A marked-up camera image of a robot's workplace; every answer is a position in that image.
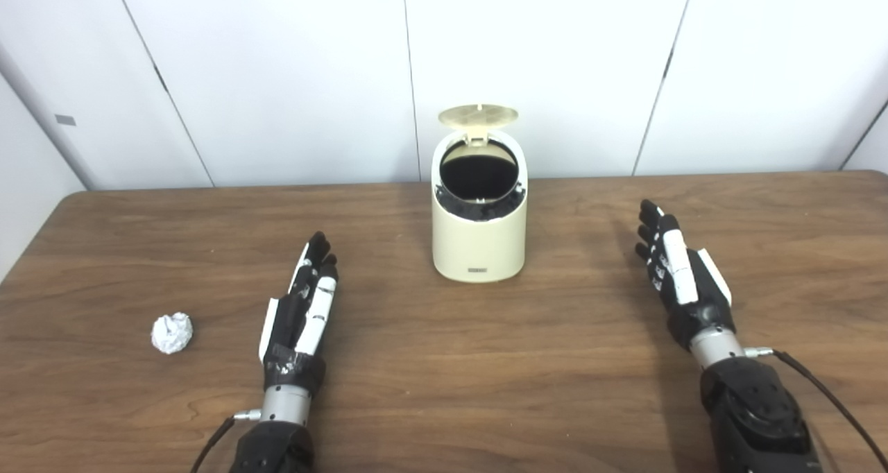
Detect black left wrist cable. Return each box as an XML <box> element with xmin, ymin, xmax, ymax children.
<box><xmin>191</xmin><ymin>408</ymin><xmax>263</xmax><ymax>473</ymax></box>

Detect cream-colored bin body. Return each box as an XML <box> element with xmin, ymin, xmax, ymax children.
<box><xmin>431</xmin><ymin>130</ymin><xmax>528</xmax><ymax>284</ymax></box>

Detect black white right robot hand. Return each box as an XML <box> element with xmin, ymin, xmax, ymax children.
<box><xmin>635</xmin><ymin>199</ymin><xmax>736</xmax><ymax>352</ymax></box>

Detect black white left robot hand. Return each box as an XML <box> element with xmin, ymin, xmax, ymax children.
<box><xmin>258</xmin><ymin>232</ymin><xmax>339</xmax><ymax>396</ymax></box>

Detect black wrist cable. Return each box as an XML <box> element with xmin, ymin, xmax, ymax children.
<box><xmin>191</xmin><ymin>408</ymin><xmax>263</xmax><ymax>473</ymax></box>
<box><xmin>744</xmin><ymin>347</ymin><xmax>888</xmax><ymax>473</ymax></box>

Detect white paper ball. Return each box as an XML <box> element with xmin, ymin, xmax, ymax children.
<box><xmin>151</xmin><ymin>312</ymin><xmax>194</xmax><ymax>355</ymax></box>

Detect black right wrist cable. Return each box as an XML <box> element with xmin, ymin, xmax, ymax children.
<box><xmin>744</xmin><ymin>347</ymin><xmax>888</xmax><ymax>473</ymax></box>

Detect black bin liner bag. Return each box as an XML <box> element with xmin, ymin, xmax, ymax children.
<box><xmin>435</xmin><ymin>142</ymin><xmax>521</xmax><ymax>222</ymax></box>

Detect round cream bin lid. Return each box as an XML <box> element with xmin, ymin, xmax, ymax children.
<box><xmin>438</xmin><ymin>104</ymin><xmax>519</xmax><ymax>144</ymax></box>

